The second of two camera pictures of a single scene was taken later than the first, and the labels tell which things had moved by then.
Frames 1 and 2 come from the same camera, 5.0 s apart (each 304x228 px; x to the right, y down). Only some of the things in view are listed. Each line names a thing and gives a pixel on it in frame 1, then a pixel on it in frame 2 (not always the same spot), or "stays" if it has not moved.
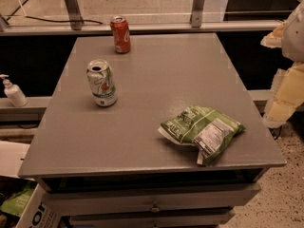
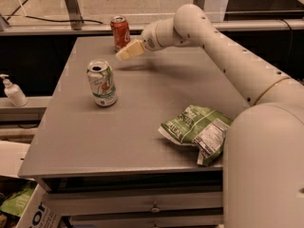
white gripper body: (294, 37) to (149, 39)
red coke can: (121, 33) stays
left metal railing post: (72, 8) stays
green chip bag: (207, 130) stays
